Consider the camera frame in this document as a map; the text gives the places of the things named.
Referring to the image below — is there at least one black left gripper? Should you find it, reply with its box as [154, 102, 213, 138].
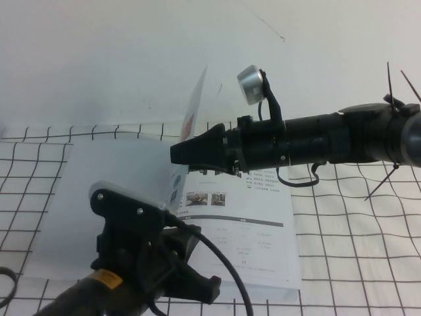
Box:
[91, 223, 223, 304]

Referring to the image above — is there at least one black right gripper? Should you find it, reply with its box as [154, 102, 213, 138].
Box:
[169, 115, 290, 174]

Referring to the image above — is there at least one white printed booklet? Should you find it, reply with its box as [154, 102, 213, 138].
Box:
[31, 64, 303, 302]

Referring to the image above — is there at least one white black-grid tablecloth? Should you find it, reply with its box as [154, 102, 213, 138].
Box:
[0, 123, 421, 316]

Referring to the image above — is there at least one black zip tie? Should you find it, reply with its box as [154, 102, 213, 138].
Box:
[383, 61, 404, 115]
[364, 163, 401, 202]
[399, 69, 421, 102]

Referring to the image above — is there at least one thick black camera cable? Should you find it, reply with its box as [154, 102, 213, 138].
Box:
[162, 212, 255, 316]

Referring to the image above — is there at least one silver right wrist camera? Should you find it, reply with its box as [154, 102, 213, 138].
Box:
[235, 65, 284, 122]

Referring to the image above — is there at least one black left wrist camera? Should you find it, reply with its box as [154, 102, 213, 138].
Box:
[88, 180, 167, 231]

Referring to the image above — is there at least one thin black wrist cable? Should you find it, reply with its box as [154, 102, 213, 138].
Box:
[275, 162, 320, 188]

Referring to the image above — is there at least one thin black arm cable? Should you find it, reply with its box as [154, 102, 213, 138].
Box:
[0, 267, 18, 301]

